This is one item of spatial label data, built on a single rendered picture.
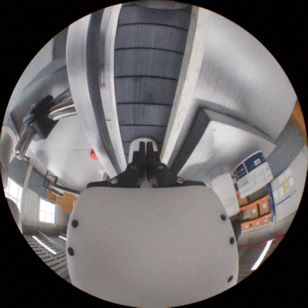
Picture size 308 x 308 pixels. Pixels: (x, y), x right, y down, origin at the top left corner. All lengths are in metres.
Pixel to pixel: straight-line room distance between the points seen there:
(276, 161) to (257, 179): 4.05
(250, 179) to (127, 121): 0.45
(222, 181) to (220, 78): 0.29
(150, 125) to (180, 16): 0.18
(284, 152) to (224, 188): 4.24
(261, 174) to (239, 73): 0.35
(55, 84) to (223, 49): 0.33
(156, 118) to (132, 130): 0.04
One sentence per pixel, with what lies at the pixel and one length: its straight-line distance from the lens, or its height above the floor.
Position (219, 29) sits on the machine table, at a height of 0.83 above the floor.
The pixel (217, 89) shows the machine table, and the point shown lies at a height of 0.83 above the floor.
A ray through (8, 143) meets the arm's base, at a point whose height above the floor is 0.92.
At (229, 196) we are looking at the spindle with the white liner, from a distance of 0.35.
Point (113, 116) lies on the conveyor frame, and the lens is 0.16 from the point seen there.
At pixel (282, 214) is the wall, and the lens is 4.81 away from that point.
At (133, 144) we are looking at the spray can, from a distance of 0.17.
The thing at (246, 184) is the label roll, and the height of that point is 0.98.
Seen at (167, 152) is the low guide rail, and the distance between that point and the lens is 0.15.
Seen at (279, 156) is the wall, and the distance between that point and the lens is 4.49.
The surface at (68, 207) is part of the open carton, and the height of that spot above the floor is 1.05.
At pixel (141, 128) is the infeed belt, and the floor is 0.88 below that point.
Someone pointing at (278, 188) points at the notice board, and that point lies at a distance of 4.41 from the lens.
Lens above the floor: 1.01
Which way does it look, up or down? 36 degrees down
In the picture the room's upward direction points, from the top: 176 degrees clockwise
